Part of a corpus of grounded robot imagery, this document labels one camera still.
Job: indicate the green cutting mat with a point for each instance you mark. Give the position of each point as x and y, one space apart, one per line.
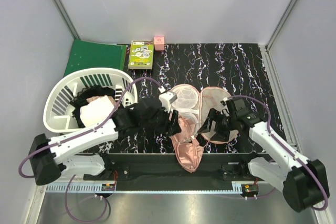
85 55

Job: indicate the white slotted cable duct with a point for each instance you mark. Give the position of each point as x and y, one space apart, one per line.
81 188

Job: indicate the pink satin bra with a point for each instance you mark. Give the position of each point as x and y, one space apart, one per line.
187 148

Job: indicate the pink mesh bra laundry bag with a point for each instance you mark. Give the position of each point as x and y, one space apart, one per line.
195 105

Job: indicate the white bra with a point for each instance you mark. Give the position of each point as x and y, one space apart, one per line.
97 109

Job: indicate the green card box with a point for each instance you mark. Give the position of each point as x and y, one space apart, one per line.
141 55

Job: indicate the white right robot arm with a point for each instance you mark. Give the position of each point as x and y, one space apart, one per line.
303 182

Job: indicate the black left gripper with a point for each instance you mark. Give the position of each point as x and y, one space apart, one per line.
175 127

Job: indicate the small pink box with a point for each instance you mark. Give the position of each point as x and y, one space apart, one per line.
159 43

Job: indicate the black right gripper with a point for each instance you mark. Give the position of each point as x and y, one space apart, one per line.
216 116

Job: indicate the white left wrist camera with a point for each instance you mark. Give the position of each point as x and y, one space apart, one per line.
167 98

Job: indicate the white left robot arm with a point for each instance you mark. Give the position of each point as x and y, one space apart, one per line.
47 155

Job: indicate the black lace bra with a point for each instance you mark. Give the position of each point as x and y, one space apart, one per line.
87 93

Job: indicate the white plastic laundry basket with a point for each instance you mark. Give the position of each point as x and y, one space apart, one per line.
58 111

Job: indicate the black patterned table mat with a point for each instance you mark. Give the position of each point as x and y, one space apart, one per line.
236 68

